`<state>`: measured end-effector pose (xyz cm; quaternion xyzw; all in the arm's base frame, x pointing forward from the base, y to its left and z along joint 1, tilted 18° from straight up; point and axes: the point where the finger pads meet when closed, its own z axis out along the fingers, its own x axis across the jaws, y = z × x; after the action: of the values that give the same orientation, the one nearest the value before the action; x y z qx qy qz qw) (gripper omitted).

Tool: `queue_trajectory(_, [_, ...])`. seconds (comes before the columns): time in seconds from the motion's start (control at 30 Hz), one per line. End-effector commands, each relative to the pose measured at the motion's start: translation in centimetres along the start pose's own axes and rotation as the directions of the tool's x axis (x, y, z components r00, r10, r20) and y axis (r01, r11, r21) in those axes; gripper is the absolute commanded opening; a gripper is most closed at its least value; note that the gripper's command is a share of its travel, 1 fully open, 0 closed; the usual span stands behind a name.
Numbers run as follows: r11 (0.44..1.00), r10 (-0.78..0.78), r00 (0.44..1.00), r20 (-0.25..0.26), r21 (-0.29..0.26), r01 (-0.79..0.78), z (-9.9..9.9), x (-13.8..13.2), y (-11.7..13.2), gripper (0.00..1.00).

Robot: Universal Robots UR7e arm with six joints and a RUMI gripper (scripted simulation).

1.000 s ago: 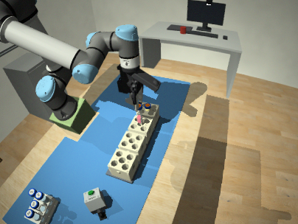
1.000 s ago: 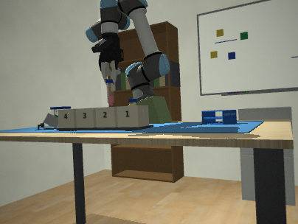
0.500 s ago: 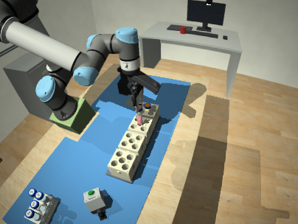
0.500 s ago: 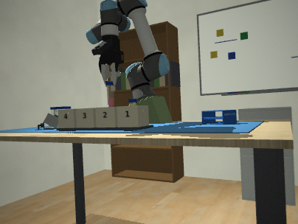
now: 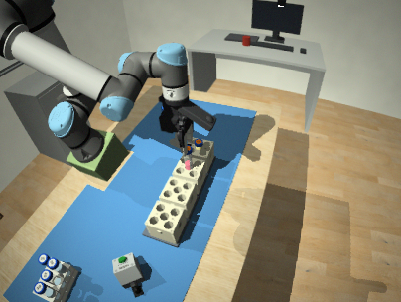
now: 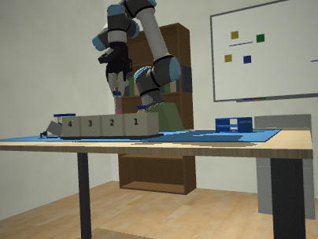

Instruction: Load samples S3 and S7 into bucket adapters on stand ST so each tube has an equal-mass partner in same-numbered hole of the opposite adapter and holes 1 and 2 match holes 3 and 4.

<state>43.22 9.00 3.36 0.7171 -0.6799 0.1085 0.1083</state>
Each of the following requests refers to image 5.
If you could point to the white tube rack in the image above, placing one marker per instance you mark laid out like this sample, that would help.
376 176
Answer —
69 282

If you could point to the blue tube cap with white dot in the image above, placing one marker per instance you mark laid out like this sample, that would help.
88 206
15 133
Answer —
54 264

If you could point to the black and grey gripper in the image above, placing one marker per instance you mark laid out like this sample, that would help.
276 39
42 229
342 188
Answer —
173 121

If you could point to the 50 ml tube with dark blue cap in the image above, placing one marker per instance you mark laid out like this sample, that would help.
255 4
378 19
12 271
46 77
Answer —
43 259

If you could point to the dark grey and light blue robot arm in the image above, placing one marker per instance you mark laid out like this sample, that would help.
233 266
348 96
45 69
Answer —
84 84

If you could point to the sample tube with blue cap and pink liquid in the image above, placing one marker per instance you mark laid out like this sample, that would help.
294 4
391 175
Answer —
188 159

